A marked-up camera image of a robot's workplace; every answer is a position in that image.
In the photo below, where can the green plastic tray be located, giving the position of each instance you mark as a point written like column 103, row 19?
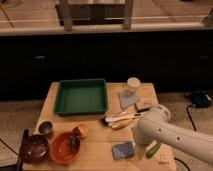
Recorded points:
column 81, row 97

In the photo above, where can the light blue cloth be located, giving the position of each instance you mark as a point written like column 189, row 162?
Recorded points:
column 127, row 100

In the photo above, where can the orange bowl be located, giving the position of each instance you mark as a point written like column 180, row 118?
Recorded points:
column 59, row 150

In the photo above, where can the white paper cup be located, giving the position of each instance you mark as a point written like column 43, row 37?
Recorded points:
column 133, row 84

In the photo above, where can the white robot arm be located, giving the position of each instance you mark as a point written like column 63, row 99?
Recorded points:
column 154, row 125

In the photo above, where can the dark purple bowl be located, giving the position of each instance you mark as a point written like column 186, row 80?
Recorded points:
column 34, row 149

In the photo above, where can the dark grape bunch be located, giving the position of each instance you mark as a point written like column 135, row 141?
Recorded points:
column 74, row 142

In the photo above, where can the yellow banana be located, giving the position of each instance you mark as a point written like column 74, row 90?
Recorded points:
column 120, row 124

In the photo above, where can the dark blue device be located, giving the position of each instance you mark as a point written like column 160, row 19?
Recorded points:
column 199, row 99

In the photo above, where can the green chili pepper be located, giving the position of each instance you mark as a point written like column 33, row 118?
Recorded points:
column 151, row 152

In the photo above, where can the orange fruit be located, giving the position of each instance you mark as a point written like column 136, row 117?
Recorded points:
column 83, row 130

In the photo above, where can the blue sponge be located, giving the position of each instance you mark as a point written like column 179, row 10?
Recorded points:
column 123, row 150

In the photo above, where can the small metal cup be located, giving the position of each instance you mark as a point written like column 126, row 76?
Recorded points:
column 46, row 128

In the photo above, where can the white wooden stool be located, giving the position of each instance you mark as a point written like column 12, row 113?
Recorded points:
column 94, row 12

